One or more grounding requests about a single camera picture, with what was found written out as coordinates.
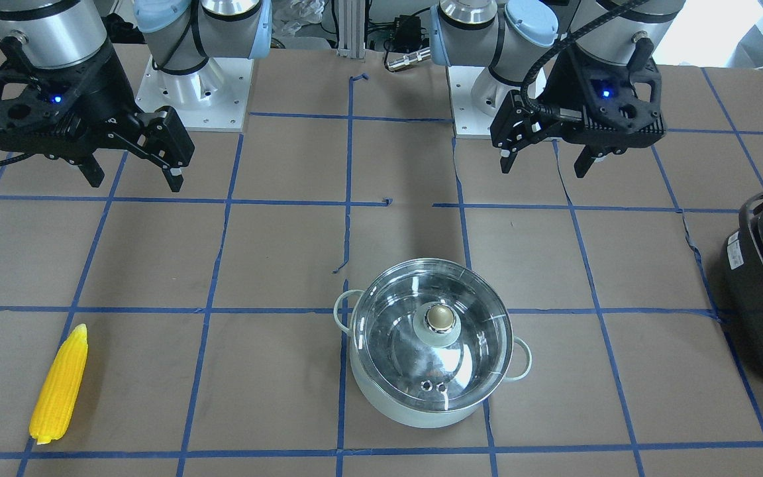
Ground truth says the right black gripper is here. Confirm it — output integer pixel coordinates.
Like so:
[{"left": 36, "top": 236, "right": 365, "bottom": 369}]
[{"left": 0, "top": 37, "right": 195, "bottom": 193}]

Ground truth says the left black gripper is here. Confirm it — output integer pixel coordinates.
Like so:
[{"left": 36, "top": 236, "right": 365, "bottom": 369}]
[{"left": 489, "top": 45, "right": 666, "bottom": 179}]

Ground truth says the glass pot lid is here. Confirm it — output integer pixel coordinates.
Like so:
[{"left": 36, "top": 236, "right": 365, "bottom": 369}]
[{"left": 350, "top": 258, "right": 513, "bottom": 405}]

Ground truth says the yellow corn cob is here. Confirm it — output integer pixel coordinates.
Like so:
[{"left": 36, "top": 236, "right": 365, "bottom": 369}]
[{"left": 29, "top": 323, "right": 89, "bottom": 446}]

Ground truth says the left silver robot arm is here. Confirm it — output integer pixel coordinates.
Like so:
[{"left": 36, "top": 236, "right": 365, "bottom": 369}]
[{"left": 429, "top": 1, "right": 685, "bottom": 178}]

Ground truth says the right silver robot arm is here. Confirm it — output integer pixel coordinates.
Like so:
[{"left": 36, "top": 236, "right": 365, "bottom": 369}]
[{"left": 0, "top": 1, "right": 272, "bottom": 192}]

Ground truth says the pale green electric pot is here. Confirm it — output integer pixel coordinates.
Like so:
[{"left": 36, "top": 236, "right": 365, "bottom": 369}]
[{"left": 333, "top": 258, "right": 533, "bottom": 429}]

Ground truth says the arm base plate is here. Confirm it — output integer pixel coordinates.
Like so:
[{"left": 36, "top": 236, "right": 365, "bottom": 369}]
[
  {"left": 447, "top": 66, "right": 511, "bottom": 140},
  {"left": 135, "top": 58, "right": 255, "bottom": 133}
]

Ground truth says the aluminium frame post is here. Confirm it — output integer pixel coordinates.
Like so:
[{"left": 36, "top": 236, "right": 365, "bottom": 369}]
[{"left": 332, "top": 0, "right": 368, "bottom": 61}]

